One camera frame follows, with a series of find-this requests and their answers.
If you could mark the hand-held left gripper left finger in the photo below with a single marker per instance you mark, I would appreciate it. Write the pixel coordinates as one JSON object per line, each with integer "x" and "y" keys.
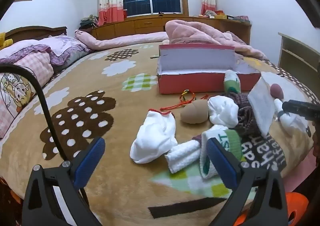
{"x": 91, "y": 161}

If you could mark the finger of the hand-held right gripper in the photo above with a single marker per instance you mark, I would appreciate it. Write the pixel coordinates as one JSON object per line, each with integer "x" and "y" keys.
{"x": 300, "y": 110}

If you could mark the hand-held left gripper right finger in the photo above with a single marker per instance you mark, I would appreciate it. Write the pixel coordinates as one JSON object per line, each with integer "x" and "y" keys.
{"x": 222, "y": 163}

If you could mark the white sock with green band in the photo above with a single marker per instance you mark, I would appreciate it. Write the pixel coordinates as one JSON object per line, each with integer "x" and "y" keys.
{"x": 233, "y": 145}

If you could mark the white waffle sock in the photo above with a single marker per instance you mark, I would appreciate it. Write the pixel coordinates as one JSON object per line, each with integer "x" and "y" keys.
{"x": 182, "y": 157}

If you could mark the brown knitted sock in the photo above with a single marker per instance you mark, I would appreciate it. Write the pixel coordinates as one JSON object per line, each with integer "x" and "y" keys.
{"x": 246, "y": 121}

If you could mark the white sock bundle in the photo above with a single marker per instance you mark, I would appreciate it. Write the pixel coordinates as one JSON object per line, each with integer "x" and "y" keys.
{"x": 222, "y": 111}

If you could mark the purple knitted hat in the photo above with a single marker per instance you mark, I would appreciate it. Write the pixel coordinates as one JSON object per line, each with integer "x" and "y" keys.
{"x": 241, "y": 100}

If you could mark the white sock red trim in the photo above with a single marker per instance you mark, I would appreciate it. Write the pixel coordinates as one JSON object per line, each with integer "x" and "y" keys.
{"x": 152, "y": 138}

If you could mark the dark green patterned sock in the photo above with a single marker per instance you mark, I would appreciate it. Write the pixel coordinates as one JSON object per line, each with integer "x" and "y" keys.
{"x": 231, "y": 83}

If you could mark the red cardboard box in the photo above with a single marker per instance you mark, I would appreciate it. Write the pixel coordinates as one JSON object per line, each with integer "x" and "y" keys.
{"x": 195, "y": 86}

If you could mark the pink makeup sponge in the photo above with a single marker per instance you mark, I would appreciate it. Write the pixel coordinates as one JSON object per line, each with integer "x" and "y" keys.
{"x": 278, "y": 90}

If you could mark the brown printed blanket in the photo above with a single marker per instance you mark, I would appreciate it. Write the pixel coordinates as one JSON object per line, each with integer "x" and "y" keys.
{"x": 112, "y": 128}

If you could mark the light wooden shelf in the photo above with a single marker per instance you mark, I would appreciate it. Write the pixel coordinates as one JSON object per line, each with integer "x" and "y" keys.
{"x": 300, "y": 51}

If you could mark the orange plastic stool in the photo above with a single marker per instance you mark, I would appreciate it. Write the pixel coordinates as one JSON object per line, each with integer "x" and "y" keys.
{"x": 297, "y": 206}

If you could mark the cartoon print pillow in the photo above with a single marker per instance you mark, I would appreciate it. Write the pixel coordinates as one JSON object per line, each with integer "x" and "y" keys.
{"x": 15, "y": 96}

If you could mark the pink checked pillow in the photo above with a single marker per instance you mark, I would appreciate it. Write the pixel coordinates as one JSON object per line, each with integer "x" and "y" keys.
{"x": 30, "y": 63}

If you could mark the purple frilled pillow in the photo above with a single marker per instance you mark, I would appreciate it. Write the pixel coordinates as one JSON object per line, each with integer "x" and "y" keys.
{"x": 65, "y": 46}

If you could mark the rolled pink checked quilt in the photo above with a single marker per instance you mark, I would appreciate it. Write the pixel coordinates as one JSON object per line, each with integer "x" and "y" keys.
{"x": 112, "y": 42}

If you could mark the pile of colourful boxes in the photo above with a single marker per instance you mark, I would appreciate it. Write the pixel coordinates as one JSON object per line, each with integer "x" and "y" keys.
{"x": 217, "y": 13}

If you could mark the pink fleece quilt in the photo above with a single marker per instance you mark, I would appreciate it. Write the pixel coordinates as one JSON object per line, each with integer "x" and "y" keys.
{"x": 195, "y": 33}

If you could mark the pile of folded clothes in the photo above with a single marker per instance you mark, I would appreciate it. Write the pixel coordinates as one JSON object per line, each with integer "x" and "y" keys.
{"x": 87, "y": 22}

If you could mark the wooden headboard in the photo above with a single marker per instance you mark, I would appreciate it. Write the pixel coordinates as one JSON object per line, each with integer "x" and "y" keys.
{"x": 30, "y": 31}

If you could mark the wooden cabinet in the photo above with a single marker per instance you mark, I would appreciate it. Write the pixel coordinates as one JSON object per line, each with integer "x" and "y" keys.
{"x": 140, "y": 23}

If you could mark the yellow plush toy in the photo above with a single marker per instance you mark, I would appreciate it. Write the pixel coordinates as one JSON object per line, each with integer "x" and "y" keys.
{"x": 5, "y": 41}

